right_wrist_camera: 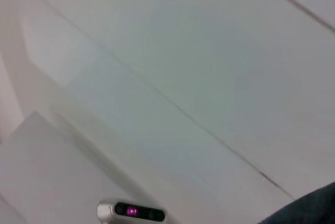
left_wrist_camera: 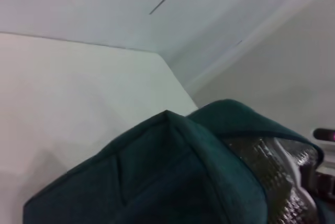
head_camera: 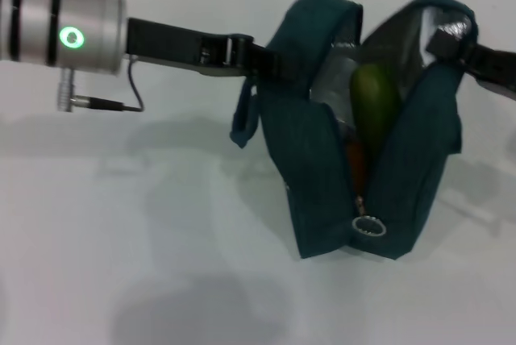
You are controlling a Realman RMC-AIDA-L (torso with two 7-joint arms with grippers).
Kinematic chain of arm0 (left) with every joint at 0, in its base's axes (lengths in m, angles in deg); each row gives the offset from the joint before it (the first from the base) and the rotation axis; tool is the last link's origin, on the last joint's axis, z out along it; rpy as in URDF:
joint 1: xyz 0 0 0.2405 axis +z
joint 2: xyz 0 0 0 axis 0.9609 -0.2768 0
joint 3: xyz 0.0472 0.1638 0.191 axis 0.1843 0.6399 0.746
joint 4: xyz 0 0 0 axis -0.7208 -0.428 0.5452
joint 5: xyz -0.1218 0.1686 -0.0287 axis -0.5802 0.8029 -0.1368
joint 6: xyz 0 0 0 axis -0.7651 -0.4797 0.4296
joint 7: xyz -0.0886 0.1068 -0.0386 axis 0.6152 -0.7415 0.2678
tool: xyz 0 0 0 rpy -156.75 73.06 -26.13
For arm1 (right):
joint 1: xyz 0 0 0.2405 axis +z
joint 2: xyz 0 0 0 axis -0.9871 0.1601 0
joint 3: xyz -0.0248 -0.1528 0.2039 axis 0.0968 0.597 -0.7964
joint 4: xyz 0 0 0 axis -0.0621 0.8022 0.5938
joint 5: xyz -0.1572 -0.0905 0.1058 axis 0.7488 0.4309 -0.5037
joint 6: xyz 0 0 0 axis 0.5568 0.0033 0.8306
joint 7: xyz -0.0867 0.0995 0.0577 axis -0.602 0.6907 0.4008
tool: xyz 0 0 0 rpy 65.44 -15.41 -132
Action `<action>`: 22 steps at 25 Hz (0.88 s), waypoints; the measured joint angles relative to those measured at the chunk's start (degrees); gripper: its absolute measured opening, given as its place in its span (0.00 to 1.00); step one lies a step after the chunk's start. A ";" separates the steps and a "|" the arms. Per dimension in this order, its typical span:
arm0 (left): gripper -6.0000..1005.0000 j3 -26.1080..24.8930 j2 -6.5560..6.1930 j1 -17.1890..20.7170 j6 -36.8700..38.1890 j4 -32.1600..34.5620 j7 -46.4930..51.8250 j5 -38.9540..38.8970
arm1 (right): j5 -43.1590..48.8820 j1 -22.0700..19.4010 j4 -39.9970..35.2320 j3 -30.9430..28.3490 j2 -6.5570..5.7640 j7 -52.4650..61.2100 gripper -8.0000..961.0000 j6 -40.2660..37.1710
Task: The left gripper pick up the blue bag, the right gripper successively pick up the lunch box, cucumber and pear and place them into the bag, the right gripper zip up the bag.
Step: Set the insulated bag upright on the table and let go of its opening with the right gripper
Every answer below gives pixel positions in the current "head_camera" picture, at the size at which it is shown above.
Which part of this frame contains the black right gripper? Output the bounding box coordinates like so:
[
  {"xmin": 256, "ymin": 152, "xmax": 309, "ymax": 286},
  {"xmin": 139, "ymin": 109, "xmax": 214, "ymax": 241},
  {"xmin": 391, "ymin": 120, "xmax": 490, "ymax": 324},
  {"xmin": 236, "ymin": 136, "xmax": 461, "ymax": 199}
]
[{"xmin": 427, "ymin": 24, "xmax": 516, "ymax": 91}]

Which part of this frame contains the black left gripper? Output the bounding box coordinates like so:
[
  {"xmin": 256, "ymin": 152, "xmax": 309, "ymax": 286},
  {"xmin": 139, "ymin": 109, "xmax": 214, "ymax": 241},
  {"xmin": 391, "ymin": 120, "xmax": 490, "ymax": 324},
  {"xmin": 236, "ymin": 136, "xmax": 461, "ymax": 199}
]
[{"xmin": 125, "ymin": 17, "xmax": 314, "ymax": 84}]

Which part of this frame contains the green cucumber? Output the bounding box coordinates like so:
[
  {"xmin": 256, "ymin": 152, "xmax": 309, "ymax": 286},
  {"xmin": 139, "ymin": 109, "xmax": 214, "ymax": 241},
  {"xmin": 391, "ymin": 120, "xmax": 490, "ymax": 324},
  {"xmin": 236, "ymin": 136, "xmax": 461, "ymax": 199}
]
[{"xmin": 348, "ymin": 63, "xmax": 401, "ymax": 164}]

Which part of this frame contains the orange pear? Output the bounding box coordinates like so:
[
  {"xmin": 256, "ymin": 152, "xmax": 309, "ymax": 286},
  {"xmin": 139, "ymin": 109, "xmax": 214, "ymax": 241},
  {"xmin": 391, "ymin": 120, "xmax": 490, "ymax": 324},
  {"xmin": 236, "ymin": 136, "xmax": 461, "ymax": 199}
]
[{"xmin": 346, "ymin": 139, "xmax": 368, "ymax": 197}]

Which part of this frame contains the dark teal insulated lunch bag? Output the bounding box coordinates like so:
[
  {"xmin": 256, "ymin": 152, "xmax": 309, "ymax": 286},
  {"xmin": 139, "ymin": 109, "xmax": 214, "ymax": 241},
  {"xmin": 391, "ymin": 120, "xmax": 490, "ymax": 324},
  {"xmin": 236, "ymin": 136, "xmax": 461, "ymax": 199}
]
[{"xmin": 229, "ymin": 0, "xmax": 483, "ymax": 261}]

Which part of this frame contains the silver zipper pull ring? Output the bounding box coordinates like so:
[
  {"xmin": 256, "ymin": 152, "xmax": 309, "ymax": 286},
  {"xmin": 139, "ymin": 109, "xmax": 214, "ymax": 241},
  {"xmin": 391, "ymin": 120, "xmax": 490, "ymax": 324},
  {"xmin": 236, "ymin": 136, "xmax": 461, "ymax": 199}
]
[{"xmin": 351, "ymin": 196, "xmax": 387, "ymax": 238}]

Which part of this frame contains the dark left arm cable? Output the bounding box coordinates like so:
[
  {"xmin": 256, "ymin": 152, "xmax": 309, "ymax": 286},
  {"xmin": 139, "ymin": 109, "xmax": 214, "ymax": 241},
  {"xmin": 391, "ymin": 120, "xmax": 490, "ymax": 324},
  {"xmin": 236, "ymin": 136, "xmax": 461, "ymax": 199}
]
[{"xmin": 56, "ymin": 56, "xmax": 146, "ymax": 114}]

